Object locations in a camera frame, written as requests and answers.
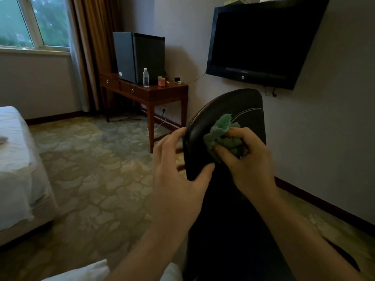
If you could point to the person's right hand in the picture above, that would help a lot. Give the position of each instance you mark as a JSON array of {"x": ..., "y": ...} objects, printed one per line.
[{"x": 252, "y": 169}]

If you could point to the person's left hand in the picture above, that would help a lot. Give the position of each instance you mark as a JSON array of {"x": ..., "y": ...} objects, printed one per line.
[{"x": 172, "y": 184}]

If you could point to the person's left thumb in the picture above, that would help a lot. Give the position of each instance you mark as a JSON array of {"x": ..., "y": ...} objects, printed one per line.
[{"x": 202, "y": 177}]

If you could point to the person's right thumb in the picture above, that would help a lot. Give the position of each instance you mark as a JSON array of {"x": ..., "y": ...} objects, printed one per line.
[{"x": 227, "y": 156}]

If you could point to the green cleaning cloth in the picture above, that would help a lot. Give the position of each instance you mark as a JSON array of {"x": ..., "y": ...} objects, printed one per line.
[{"x": 222, "y": 134}]

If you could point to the black leather chair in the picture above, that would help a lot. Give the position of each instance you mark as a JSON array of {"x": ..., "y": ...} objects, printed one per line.
[{"x": 228, "y": 216}]

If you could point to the person's left forearm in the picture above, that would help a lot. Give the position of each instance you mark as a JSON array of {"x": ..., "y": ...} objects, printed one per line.
[{"x": 146, "y": 251}]

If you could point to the person's right forearm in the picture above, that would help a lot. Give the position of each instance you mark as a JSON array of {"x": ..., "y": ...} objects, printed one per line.
[{"x": 298, "y": 239}]

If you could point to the small black and white device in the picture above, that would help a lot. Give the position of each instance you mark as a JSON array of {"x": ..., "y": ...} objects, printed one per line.
[{"x": 177, "y": 80}]

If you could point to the pink small box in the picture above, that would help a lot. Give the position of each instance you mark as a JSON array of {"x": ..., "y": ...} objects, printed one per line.
[{"x": 161, "y": 81}]

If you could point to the dark wooden desk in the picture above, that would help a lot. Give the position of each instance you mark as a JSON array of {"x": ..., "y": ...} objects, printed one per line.
[{"x": 146, "y": 90}]

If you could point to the clear plastic water bottle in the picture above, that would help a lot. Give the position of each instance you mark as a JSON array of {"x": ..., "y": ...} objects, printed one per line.
[{"x": 146, "y": 78}]

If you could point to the black mini fridge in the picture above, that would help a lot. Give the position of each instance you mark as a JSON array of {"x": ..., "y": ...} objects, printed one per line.
[{"x": 137, "y": 57}]

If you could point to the person's white clothing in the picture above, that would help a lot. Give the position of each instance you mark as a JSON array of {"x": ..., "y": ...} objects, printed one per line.
[{"x": 88, "y": 272}]

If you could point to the brown curtain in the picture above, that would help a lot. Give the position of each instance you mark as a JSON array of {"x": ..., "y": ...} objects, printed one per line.
[{"x": 96, "y": 40}]

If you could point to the white sheer curtain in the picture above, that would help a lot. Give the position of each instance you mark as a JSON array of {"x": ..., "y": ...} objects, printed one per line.
[{"x": 76, "y": 52}]

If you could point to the white bed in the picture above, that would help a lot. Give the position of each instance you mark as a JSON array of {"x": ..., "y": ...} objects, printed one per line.
[{"x": 17, "y": 172}]

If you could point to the black wall-mounted television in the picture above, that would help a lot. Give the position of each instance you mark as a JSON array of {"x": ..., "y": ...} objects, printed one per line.
[{"x": 260, "y": 40}]

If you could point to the window with white frame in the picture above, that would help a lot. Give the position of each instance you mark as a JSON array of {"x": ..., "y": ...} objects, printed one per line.
[{"x": 32, "y": 21}]

